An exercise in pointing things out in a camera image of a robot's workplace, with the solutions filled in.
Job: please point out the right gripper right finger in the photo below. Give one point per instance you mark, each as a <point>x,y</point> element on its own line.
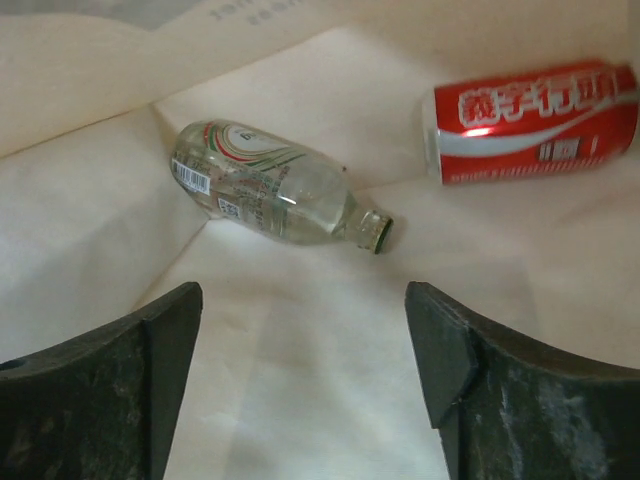
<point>507,406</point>

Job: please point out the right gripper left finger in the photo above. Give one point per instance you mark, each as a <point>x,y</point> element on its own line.
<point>105,404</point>

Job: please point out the beige canvas tote bag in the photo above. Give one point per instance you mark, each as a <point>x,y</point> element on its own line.
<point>303,367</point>

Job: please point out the clear glass bottle two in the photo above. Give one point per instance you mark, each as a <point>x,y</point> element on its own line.
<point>267,184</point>

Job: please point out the red cola can three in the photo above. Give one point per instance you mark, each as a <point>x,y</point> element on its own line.
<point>563,118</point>

